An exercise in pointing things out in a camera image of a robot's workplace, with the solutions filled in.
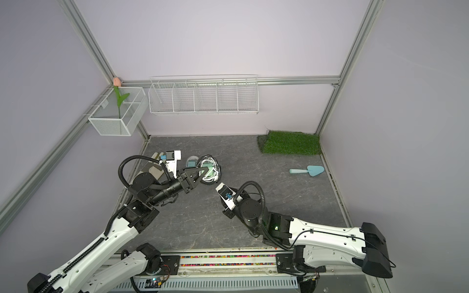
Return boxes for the beige work glove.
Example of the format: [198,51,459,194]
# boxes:
[138,161,164,181]

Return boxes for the white cable bottom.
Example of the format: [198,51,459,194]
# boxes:
[199,156,221,184]

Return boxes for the green charger cube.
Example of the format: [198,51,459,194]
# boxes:
[202,163,214,176]

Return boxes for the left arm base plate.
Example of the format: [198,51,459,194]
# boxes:
[138,255,181,276]

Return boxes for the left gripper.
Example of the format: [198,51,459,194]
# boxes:
[149,165,208,206]

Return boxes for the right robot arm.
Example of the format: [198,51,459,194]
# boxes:
[216,181,396,278]

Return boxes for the teal garden trowel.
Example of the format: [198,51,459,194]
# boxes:
[289,166,325,177]

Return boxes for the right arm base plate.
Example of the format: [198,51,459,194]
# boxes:
[275,253,326,275]

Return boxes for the green artificial grass mat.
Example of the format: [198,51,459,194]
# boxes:
[256,131,322,156]

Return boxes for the white mesh box basket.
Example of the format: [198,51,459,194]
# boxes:
[88,87,149,137]

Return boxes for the clear round pouch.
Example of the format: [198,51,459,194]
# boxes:
[186,156,199,168]

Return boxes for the white wire shelf basket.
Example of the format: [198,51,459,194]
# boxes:
[149,74,260,114]

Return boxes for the artificial pink tulip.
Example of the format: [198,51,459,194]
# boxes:
[113,77,129,118]

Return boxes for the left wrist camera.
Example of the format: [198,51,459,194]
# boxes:
[158,150,181,177]

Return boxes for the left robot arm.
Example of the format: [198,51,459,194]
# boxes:
[27,155,212,293]

